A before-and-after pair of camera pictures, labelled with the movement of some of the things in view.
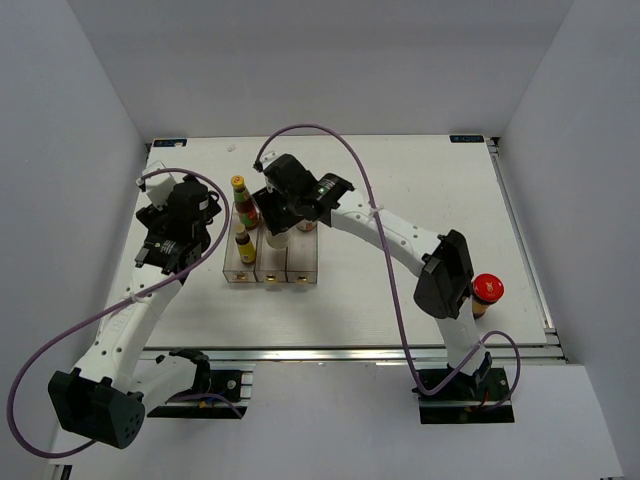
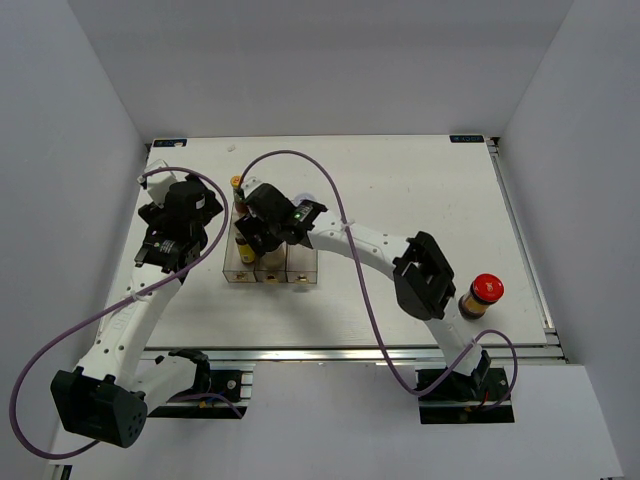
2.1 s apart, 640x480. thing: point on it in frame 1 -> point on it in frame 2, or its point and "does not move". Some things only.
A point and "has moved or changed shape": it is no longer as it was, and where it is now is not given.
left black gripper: x=212 y=208 does not move
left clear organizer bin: x=234 y=269 does not move
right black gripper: x=266 y=201 -> x=250 y=226
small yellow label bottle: x=246 y=248 does not move
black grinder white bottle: x=278 y=241 has moved or changed shape
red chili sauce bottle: x=247 y=209 does not move
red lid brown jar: x=487 y=289 does not move
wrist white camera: x=268 y=158 -> x=251 y=183
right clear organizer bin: x=302 y=255 does not move
